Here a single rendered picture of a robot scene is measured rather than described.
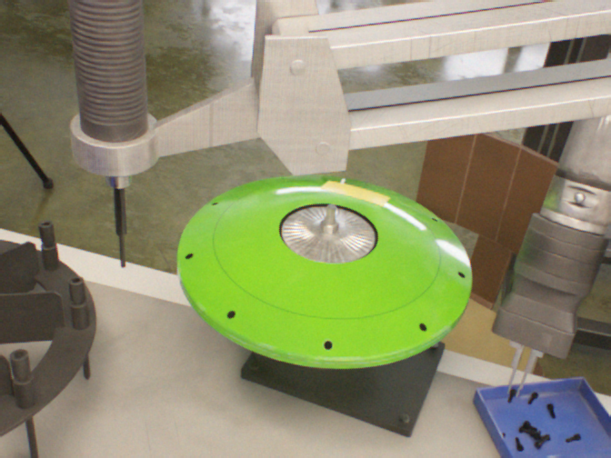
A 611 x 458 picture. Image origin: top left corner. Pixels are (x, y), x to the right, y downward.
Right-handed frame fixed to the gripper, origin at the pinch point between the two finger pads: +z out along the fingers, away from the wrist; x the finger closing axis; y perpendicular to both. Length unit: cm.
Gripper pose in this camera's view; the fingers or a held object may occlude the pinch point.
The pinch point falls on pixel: (512, 394)
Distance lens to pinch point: 96.6
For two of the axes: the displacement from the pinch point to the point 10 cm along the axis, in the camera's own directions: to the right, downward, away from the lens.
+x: 9.0, 3.3, -3.0
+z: -2.8, 9.4, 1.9
